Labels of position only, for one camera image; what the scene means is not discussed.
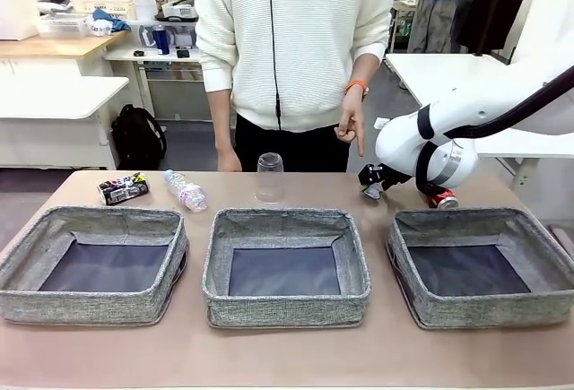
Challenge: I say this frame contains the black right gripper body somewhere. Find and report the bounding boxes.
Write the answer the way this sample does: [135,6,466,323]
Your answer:
[378,164,412,187]

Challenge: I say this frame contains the crushed red soda can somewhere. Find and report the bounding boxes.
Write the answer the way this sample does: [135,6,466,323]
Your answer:
[425,186,460,210]

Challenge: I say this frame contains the clear plastic cup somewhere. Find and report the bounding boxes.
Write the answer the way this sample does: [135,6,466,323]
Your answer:
[254,152,287,205]

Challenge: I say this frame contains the crushed clear bottle pink label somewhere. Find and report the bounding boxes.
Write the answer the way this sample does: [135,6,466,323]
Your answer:
[163,169,210,212]

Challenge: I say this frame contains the person's left forearm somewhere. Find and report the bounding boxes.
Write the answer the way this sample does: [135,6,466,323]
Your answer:
[347,52,382,91]

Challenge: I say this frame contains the person's right forearm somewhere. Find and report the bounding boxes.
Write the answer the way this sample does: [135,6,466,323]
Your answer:
[206,88,239,158]

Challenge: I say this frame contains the person's left hand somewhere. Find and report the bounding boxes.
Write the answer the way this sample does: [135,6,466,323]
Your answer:
[334,91,370,158]

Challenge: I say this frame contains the person's right hand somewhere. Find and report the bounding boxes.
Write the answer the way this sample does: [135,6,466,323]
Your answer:
[216,150,244,172]

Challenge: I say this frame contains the black trousers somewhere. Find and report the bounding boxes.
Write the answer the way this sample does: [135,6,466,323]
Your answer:
[233,112,353,174]

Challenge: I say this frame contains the orange wrist watch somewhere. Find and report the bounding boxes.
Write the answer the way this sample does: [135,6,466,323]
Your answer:
[344,80,370,98]

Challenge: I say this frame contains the white knit sweater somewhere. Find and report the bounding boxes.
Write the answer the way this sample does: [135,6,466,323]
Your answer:
[195,0,395,134]

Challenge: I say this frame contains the grey fabric basket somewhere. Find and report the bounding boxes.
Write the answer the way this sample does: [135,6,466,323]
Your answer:
[201,208,372,329]
[386,206,574,331]
[0,204,189,326]

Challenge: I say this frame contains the person in blue jacket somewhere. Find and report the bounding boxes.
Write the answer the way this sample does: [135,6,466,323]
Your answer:
[405,0,488,54]

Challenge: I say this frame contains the hanging black coat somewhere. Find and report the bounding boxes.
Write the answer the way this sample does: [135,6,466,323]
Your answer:
[457,0,544,55]

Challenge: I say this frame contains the white desk with drawer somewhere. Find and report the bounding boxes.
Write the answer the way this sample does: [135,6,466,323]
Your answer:
[103,47,213,121]

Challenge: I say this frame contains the black backpack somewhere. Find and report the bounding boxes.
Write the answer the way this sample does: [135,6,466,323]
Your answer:
[110,103,168,170]

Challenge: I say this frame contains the clear storage box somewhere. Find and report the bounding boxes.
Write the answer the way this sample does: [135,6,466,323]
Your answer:
[129,20,198,48]

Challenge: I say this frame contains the black snack wrapper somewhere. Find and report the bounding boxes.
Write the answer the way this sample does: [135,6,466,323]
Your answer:
[97,172,151,206]

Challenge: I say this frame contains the blue bottle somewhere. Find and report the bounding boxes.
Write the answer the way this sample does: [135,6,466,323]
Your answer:
[152,24,171,56]

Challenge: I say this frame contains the black and white device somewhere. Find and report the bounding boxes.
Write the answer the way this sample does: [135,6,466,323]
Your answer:
[155,0,198,22]

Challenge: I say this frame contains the white round container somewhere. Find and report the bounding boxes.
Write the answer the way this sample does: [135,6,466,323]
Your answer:
[133,0,158,22]

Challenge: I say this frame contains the blue cloth bag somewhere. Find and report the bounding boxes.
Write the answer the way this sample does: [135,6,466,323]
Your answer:
[91,8,132,35]

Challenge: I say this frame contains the beige printed crate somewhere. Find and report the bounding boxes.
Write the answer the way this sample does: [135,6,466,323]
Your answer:
[69,0,138,22]

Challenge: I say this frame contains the low white desk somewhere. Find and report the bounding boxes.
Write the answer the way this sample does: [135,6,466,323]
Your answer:
[0,75,131,169]

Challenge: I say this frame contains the wooden top table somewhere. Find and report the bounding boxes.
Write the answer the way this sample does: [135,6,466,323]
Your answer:
[0,29,131,78]

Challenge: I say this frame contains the white mesh basket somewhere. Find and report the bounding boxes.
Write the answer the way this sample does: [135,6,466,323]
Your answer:
[39,12,91,39]

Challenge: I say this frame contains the white plastic box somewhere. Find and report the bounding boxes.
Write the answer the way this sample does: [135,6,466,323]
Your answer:
[0,0,40,41]

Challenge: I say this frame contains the thin black cord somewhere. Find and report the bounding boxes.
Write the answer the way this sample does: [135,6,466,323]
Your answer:
[266,0,283,131]

